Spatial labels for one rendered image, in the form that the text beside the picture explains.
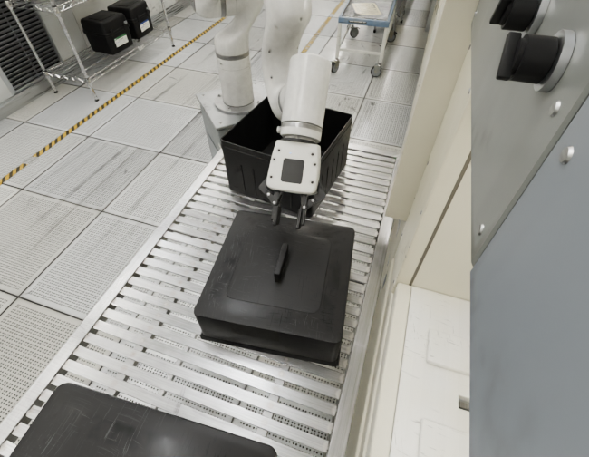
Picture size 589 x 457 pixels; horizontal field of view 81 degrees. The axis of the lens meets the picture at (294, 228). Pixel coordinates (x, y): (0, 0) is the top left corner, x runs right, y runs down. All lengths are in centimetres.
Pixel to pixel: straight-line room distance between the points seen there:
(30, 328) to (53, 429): 148
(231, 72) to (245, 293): 88
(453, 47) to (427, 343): 48
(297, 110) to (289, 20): 16
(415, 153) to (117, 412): 63
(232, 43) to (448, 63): 84
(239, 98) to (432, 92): 88
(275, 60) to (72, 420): 69
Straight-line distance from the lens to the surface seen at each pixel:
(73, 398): 53
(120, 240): 211
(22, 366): 192
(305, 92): 70
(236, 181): 102
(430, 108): 67
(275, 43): 78
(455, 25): 62
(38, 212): 252
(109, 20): 371
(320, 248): 76
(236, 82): 137
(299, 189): 68
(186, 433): 47
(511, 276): 18
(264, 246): 77
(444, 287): 73
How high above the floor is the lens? 146
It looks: 49 degrees down
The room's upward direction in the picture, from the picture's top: straight up
